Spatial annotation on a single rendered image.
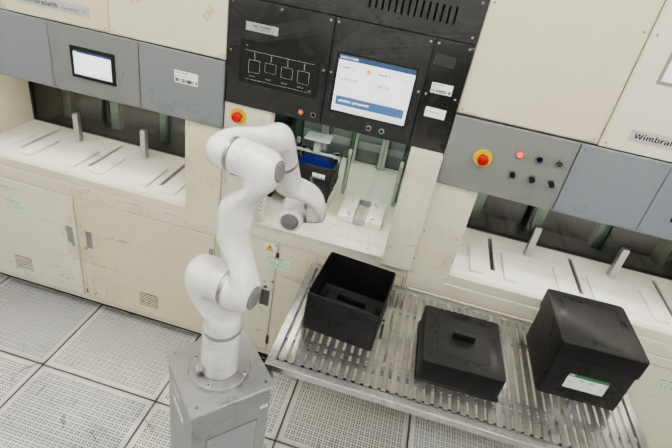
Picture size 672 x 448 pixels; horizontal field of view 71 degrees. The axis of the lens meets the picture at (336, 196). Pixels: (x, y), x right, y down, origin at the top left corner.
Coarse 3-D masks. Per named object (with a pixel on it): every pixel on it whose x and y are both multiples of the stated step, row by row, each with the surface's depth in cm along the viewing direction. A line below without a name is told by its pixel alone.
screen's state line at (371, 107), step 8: (336, 96) 177; (344, 104) 178; (352, 104) 177; (360, 104) 177; (368, 104) 176; (376, 104) 175; (376, 112) 177; (384, 112) 176; (392, 112) 175; (400, 112) 175
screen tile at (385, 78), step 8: (384, 72) 169; (376, 80) 171; (384, 80) 171; (392, 80) 170; (400, 80) 169; (400, 88) 171; (408, 88) 170; (376, 96) 174; (384, 96) 173; (392, 96) 173; (400, 96) 172; (400, 104) 173
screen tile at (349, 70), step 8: (344, 64) 171; (344, 72) 172; (352, 72) 172; (360, 72) 171; (368, 80) 172; (344, 88) 175; (352, 88) 175; (360, 88) 174; (368, 88) 173; (360, 96) 175; (368, 96) 175
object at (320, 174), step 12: (312, 132) 223; (300, 144) 233; (336, 156) 223; (300, 168) 218; (312, 168) 216; (324, 168) 215; (336, 168) 217; (324, 180) 218; (336, 180) 234; (324, 192) 221
